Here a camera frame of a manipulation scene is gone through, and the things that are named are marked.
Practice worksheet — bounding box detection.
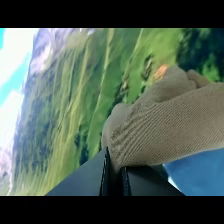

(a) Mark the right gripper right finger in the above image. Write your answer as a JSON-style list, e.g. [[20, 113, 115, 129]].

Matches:
[[120, 164, 185, 197]]

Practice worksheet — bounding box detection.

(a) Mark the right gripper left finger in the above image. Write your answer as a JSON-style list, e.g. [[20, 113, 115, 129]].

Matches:
[[45, 146, 112, 197]]

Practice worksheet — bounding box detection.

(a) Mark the beige knitted garment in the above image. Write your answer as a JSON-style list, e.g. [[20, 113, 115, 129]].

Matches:
[[100, 65, 224, 171]]

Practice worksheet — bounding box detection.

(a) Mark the blue garment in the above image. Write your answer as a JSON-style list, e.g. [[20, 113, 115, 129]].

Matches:
[[163, 147, 224, 197]]

